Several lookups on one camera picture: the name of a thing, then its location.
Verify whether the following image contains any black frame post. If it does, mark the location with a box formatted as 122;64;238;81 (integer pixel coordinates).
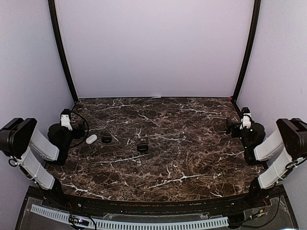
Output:
232;0;261;102
48;0;79;103

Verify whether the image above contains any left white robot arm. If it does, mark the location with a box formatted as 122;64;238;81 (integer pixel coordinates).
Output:
0;109;89;209

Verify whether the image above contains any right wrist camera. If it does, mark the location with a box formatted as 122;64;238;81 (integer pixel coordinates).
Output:
241;113;252;129

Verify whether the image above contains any left black frame post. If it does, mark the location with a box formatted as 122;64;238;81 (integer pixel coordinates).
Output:
48;0;79;103

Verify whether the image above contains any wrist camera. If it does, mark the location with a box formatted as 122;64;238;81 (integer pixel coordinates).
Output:
241;113;252;129
60;114;73;131

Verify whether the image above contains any white slotted cable duct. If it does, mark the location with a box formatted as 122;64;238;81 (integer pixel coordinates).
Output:
30;204;229;230

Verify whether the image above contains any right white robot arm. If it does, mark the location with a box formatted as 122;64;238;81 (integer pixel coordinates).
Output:
226;107;307;208

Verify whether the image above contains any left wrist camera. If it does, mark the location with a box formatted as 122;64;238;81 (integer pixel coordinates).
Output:
60;114;73;131

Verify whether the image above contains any black front frame rail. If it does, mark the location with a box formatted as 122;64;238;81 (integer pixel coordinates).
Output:
16;186;298;230

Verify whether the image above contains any right black frame post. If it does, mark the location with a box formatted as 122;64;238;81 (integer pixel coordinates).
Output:
232;0;261;102

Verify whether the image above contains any white earbud charging case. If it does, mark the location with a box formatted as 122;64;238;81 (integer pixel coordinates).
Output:
85;134;97;145

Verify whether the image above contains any black charging case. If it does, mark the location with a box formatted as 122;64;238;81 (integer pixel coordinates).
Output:
137;143;149;152
101;136;112;143

